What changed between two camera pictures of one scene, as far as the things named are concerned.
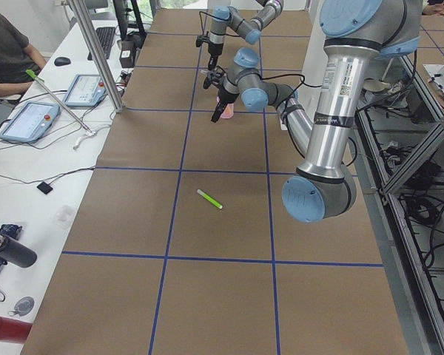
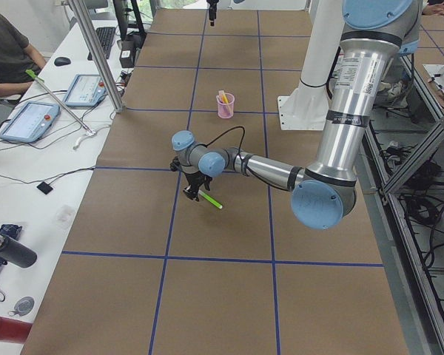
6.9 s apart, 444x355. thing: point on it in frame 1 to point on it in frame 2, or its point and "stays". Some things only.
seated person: [8, 56] stays
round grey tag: [23, 306] stays
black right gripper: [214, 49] to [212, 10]
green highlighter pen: [209, 199] stays
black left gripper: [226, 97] to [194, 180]
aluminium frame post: [98, 55] stays
